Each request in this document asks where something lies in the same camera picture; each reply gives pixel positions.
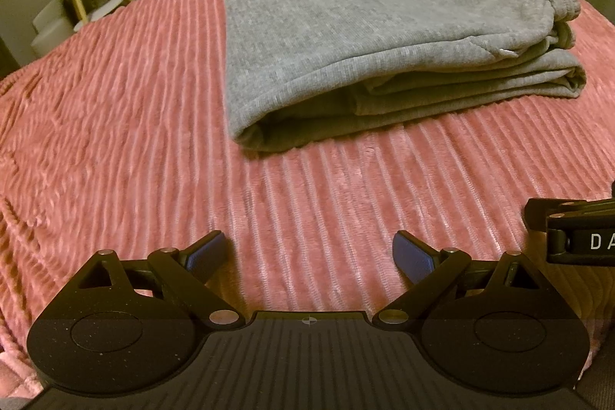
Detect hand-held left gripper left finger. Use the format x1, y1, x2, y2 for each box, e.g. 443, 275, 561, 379
77, 230, 241, 329

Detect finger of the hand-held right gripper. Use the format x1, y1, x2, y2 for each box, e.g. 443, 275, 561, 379
523, 197, 615, 232

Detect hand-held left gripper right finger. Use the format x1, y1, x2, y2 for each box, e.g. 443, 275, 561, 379
379, 230, 542, 329

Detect grey pants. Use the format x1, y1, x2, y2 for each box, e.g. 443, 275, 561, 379
224, 0, 588, 153

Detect pink ribbed blanket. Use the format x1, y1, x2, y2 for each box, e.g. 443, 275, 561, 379
0, 0, 615, 410

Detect white cube stool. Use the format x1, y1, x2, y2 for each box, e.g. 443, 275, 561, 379
31, 0, 78, 58

